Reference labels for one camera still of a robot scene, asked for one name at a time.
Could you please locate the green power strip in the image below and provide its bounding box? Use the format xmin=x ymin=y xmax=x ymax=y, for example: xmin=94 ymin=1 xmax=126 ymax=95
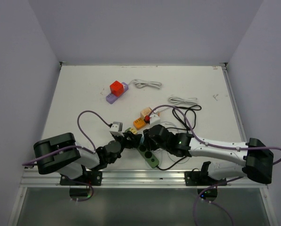
xmin=123 ymin=128 xmax=160 ymax=169

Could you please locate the yellow usb charger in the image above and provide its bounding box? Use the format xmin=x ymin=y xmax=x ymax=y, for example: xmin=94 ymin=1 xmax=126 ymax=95
xmin=127 ymin=128 xmax=137 ymax=135

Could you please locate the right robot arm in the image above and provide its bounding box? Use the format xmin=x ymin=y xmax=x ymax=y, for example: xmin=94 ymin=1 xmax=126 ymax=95
xmin=144 ymin=125 xmax=273 ymax=185

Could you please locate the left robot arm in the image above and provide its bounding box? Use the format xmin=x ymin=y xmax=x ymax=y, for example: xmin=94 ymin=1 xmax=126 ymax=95
xmin=33 ymin=132 xmax=142 ymax=185

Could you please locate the beige cube socket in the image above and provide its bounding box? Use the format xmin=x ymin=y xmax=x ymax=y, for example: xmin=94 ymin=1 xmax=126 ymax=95
xmin=140 ymin=107 xmax=160 ymax=120

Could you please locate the red cube socket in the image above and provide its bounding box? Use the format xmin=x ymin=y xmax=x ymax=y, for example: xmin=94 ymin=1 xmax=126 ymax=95
xmin=110 ymin=81 xmax=124 ymax=97

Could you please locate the purple usb hub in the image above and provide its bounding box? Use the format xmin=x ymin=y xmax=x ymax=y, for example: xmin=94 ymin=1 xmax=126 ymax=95
xmin=105 ymin=81 xmax=128 ymax=104

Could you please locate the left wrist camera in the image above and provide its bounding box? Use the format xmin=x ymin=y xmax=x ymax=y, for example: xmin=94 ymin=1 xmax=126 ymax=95
xmin=109 ymin=121 xmax=123 ymax=136

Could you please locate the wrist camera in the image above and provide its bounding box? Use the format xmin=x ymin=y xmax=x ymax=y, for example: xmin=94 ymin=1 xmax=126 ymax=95
xmin=144 ymin=114 xmax=161 ymax=127
xmin=109 ymin=121 xmax=123 ymax=136

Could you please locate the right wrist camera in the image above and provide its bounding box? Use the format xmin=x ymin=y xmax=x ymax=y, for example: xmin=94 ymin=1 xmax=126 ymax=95
xmin=144 ymin=114 xmax=161 ymax=127

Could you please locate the black power cord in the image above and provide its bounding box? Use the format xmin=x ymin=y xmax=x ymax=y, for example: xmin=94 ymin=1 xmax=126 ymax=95
xmin=157 ymin=105 xmax=202 ymax=171

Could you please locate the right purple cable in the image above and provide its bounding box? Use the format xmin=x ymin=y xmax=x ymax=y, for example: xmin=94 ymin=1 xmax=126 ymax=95
xmin=149 ymin=105 xmax=281 ymax=226

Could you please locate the aluminium front rail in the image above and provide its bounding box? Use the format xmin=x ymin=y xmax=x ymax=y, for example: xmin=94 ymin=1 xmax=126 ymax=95
xmin=20 ymin=168 xmax=269 ymax=189

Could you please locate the white coiled cord near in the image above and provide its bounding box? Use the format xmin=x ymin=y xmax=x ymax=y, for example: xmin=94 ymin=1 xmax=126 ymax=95
xmin=159 ymin=95 xmax=199 ymax=113

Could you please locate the white coiled cord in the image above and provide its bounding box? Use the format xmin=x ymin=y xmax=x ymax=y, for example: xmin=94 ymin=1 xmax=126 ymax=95
xmin=159 ymin=95 xmax=199 ymax=113
xmin=128 ymin=79 xmax=163 ymax=90

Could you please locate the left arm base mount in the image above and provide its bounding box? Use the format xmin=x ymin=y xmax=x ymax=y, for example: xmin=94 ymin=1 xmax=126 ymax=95
xmin=60 ymin=171 xmax=103 ymax=186

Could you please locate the white coiled cord far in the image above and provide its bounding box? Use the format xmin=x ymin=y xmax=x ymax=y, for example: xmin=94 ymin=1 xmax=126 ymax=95
xmin=128 ymin=79 xmax=163 ymax=90

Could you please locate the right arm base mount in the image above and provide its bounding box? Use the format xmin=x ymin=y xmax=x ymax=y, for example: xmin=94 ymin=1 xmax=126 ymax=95
xmin=184 ymin=161 xmax=227 ymax=186

